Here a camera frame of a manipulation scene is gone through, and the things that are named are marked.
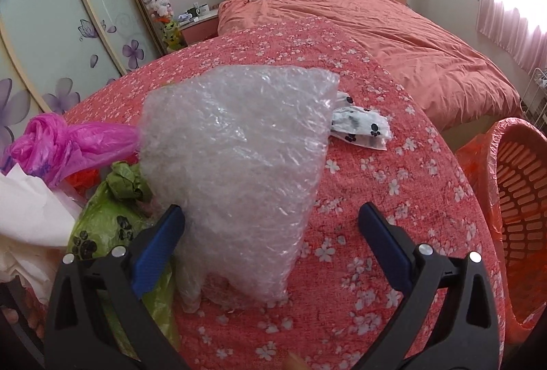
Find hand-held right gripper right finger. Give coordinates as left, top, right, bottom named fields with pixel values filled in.
left=358, top=201, right=501, bottom=370

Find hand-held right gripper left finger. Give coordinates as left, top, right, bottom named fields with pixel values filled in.
left=44, top=204, right=191, bottom=370

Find green paw print bag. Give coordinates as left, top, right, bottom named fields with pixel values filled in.
left=68, top=162, right=180, bottom=349

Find clear bubble wrap bag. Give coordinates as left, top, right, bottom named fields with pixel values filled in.
left=139, top=63, right=340, bottom=313

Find red floral blanket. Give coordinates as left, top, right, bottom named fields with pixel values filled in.
left=60, top=20, right=507, bottom=370

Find orange plastic scrap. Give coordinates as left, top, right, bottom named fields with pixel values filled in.
left=64, top=169, right=103, bottom=193

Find orange laundry basket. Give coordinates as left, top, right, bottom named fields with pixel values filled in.
left=455, top=118, right=547, bottom=337

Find white paw print bag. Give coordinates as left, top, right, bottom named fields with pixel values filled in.
left=329, top=92, right=391, bottom=151

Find white plastic bag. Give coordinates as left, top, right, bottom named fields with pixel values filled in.
left=0, top=163, right=84, bottom=304

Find pink plastic bag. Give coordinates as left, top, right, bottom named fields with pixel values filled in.
left=9, top=114, right=139, bottom=189

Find bed with pink duvet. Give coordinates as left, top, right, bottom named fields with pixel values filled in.
left=217, top=0, right=523, bottom=127

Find clear tube of plush toys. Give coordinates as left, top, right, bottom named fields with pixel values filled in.
left=136, top=0, right=182, bottom=52

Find floral sliding door wardrobe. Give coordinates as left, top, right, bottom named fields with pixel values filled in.
left=0, top=0, right=167, bottom=166

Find white wire rack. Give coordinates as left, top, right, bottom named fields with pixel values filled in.
left=521, top=67, right=547, bottom=127

